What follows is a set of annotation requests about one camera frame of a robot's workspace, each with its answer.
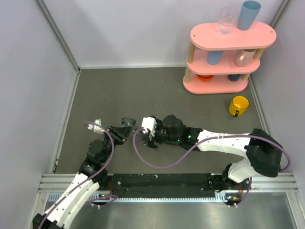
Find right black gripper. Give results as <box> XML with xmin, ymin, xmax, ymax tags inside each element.
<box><xmin>143</xmin><ymin>121</ymin><xmax>181</xmax><ymax>151</ymax></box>

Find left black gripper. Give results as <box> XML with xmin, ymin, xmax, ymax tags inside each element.
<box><xmin>101</xmin><ymin>125</ymin><xmax>134</xmax><ymax>163</ymax></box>

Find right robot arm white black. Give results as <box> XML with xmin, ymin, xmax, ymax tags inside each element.
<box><xmin>141</xmin><ymin>115</ymin><xmax>282</xmax><ymax>189</ymax></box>

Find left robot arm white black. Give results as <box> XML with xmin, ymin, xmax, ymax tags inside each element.
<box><xmin>32</xmin><ymin>118</ymin><xmax>136</xmax><ymax>229</ymax></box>

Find orange bowl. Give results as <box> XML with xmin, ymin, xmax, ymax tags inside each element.
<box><xmin>196</xmin><ymin>74</ymin><xmax>214</xmax><ymax>82</ymax></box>

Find yellow mug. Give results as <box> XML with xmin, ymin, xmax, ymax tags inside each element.
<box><xmin>228</xmin><ymin>95</ymin><xmax>250</xmax><ymax>117</ymax></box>

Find pink three-tier shelf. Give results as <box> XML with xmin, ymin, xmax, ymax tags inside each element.
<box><xmin>183</xmin><ymin>21</ymin><xmax>277</xmax><ymax>94</ymax></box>

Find dark blue cup bottom shelf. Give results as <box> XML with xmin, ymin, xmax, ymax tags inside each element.
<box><xmin>228</xmin><ymin>74</ymin><xmax>241</xmax><ymax>82</ymax></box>

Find blue cup middle shelf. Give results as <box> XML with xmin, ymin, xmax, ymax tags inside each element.
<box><xmin>207</xmin><ymin>50</ymin><xmax>224</xmax><ymax>65</ymax></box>

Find pink mug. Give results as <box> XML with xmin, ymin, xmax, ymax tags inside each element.
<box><xmin>235</xmin><ymin>49</ymin><xmax>256</xmax><ymax>67</ymax></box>

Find clear drinking glass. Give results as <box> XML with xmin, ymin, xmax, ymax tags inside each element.
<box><xmin>217</xmin><ymin>7</ymin><xmax>239</xmax><ymax>35</ymax></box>

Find tall blue cup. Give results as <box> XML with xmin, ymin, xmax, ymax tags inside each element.
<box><xmin>237</xmin><ymin>0</ymin><xmax>261</xmax><ymax>31</ymax></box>

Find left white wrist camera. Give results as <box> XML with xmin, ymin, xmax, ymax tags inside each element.
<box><xmin>86</xmin><ymin>119</ymin><xmax>104</xmax><ymax>135</ymax></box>

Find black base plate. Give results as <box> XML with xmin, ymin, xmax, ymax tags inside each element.
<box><xmin>104</xmin><ymin>173</ymin><xmax>253</xmax><ymax>198</ymax></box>

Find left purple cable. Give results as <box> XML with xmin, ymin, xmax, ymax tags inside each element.
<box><xmin>38</xmin><ymin>121</ymin><xmax>119</xmax><ymax>229</ymax></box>

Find aluminium rail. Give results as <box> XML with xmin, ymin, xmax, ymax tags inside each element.
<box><xmin>38</xmin><ymin>173</ymin><xmax>298</xmax><ymax>193</ymax></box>

